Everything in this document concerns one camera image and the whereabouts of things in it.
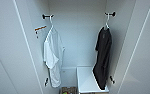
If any dark clothes rail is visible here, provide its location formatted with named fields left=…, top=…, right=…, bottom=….
left=104, top=11, right=117, bottom=18
left=41, top=13, right=55, bottom=20

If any white wardrobe carcass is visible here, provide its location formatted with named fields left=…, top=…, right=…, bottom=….
left=24, top=0, right=125, bottom=94

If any black garment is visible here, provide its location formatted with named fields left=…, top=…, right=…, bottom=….
left=92, top=26, right=114, bottom=91

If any white hanging shirt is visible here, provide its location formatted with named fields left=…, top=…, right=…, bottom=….
left=43, top=25, right=66, bottom=88

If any white clothes hanger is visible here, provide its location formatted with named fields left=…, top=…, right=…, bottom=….
left=48, top=14, right=59, bottom=33
left=103, top=14, right=112, bottom=31

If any orange and white warning sticker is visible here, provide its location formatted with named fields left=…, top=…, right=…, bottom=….
left=34, top=25, right=48, bottom=38

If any white inner drawer unit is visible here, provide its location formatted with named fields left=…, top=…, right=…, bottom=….
left=75, top=65, right=110, bottom=94

